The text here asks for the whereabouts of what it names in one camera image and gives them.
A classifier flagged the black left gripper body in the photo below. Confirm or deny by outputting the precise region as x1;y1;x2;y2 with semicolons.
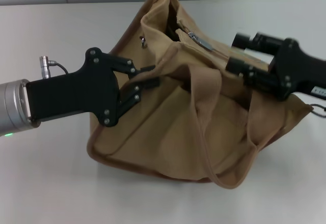
25;47;120;128

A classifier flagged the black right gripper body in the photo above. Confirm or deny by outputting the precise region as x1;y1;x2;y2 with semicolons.
269;37;326;101

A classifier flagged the silver zipper pull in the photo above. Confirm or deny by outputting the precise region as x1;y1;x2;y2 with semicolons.
187;32;214;50

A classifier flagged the khaki canvas food bag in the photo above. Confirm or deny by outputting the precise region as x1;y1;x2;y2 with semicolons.
86;0;314;190

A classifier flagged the left gripper connector cable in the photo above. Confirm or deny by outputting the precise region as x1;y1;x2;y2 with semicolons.
38;55;68;78

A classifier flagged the gripper connector cable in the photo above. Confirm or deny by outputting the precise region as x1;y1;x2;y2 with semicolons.
311;102;326;119
38;55;68;78

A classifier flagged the right gripper connector cable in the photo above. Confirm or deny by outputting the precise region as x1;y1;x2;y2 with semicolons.
311;102;326;119

